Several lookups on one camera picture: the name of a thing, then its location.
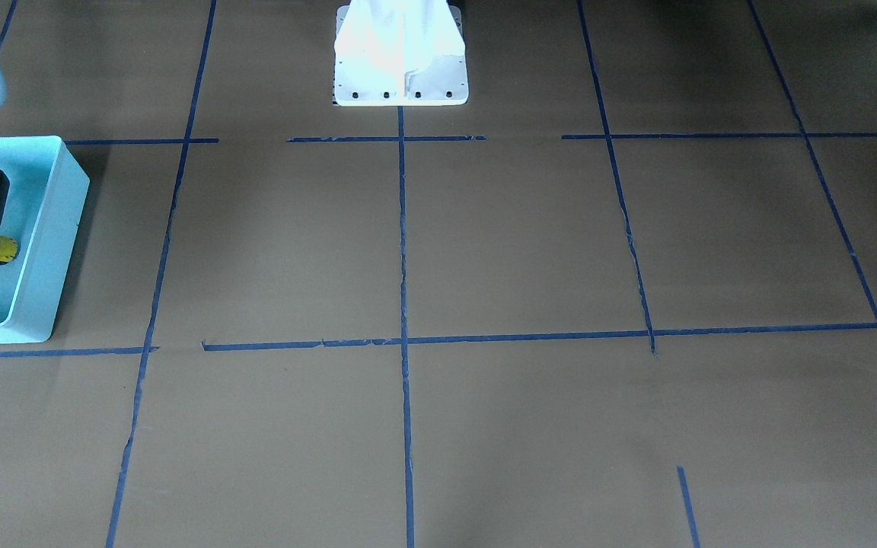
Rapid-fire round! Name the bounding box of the light blue plastic bin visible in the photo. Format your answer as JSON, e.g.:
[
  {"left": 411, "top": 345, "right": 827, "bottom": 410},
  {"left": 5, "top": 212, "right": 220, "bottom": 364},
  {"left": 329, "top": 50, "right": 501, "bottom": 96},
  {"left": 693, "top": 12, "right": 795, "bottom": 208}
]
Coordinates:
[{"left": 0, "top": 135, "right": 90, "bottom": 344}]

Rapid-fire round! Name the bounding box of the white pillar mount base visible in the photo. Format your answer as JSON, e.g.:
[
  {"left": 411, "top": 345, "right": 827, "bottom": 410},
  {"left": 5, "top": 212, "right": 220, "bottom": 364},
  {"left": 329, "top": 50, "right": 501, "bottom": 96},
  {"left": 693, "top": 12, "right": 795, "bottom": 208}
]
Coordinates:
[{"left": 332, "top": 1, "right": 470, "bottom": 107}]

